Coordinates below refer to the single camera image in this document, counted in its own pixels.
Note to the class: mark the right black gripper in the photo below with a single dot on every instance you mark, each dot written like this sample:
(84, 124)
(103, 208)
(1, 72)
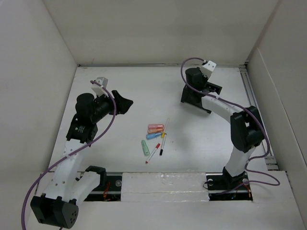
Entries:
(205, 78)

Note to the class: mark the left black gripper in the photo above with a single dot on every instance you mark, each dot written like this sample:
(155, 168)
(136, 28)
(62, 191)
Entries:
(122, 104)

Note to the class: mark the black capped marker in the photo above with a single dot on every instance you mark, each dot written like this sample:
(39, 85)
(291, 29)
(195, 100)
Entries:
(162, 145)

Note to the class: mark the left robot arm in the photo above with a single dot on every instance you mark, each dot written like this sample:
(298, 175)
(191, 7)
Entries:
(59, 203)

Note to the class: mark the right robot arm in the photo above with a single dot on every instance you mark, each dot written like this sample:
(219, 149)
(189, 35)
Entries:
(245, 123)

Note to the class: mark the black slatted pen holder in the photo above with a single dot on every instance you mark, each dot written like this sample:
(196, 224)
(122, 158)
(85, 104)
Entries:
(194, 98)

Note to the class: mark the pink highlighter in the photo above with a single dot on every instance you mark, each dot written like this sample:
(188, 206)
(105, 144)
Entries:
(155, 126)

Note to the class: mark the orange highlighter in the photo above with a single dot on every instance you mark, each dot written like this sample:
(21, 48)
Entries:
(155, 130)

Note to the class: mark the blue highlighter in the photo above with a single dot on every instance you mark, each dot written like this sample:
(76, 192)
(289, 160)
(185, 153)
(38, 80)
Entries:
(153, 135)

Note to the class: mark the yellow capped marker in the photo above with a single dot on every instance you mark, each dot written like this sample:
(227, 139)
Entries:
(165, 127)

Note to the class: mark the green highlighter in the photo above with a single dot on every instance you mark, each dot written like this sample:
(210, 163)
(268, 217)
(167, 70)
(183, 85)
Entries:
(145, 148)

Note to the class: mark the long red marker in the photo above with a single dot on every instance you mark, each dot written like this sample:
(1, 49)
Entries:
(152, 153)

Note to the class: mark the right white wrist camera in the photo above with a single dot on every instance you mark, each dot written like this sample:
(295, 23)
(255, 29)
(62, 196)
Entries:
(207, 68)

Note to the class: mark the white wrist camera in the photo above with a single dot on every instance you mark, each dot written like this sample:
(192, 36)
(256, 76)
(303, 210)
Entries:
(98, 86)
(207, 68)

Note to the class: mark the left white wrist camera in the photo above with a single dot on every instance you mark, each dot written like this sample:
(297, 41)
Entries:
(98, 86)

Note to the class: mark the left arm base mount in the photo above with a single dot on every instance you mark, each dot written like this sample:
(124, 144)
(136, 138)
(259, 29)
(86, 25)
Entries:
(109, 192)

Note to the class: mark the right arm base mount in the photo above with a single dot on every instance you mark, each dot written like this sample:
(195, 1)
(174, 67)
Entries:
(222, 187)

